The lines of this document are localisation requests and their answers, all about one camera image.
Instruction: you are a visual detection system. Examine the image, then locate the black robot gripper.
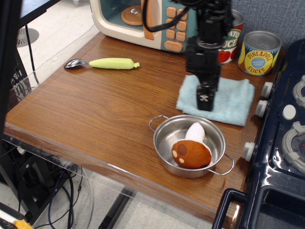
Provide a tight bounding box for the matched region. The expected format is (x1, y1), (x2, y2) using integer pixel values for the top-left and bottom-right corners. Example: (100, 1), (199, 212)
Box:
(186, 36), (221, 111)

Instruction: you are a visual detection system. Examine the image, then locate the light blue towel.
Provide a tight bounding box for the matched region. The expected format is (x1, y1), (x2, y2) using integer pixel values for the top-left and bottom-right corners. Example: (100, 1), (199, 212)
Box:
(176, 75), (255, 126)

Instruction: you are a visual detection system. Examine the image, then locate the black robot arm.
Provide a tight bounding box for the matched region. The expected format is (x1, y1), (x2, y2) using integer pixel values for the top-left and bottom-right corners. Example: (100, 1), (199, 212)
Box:
(179, 0), (234, 111)

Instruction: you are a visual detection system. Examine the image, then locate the small steel pot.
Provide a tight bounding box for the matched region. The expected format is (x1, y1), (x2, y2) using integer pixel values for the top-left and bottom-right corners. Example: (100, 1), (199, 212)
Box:
(151, 115), (227, 178)

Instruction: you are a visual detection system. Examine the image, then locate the tomato sauce can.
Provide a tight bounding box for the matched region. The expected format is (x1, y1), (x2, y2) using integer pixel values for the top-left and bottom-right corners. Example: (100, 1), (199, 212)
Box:
(218, 10), (244, 64)

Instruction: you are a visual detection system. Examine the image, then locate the pineapple slices can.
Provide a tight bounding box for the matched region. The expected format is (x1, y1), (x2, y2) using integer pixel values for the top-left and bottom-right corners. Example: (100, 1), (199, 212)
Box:
(238, 31), (282, 76)

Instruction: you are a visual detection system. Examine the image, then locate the plush mushroom toy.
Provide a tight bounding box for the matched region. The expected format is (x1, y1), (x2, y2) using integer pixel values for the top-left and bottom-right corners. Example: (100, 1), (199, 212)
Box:
(171, 122), (212, 169)

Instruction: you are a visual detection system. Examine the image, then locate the toy microwave oven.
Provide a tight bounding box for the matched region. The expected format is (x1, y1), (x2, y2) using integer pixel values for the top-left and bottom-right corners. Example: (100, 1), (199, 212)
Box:
(90, 0), (198, 53)

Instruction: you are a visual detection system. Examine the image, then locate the dark blue toy stove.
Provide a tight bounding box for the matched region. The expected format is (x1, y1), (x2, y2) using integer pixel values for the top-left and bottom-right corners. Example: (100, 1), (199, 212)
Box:
(213, 40), (305, 229)

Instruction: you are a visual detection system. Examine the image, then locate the clear acrylic table guard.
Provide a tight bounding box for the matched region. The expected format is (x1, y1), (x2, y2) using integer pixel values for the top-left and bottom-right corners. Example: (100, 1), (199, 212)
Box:
(5, 33), (218, 219)

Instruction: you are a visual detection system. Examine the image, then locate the black desk at left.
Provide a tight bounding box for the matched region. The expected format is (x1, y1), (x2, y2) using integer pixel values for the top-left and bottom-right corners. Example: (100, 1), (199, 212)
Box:
(0, 0), (58, 134)

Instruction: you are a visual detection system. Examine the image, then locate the black cable bundle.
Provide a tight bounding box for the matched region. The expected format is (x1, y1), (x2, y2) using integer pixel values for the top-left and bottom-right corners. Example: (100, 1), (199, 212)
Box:
(142, 0), (191, 33)

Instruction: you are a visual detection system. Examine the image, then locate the spoon with green handle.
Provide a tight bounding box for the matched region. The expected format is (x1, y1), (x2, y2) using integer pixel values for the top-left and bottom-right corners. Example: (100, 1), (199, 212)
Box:
(64, 58), (140, 70)

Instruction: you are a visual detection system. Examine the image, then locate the blue floor cable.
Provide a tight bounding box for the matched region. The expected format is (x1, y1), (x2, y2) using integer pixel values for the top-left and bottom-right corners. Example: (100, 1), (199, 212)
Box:
(47, 167), (74, 229)

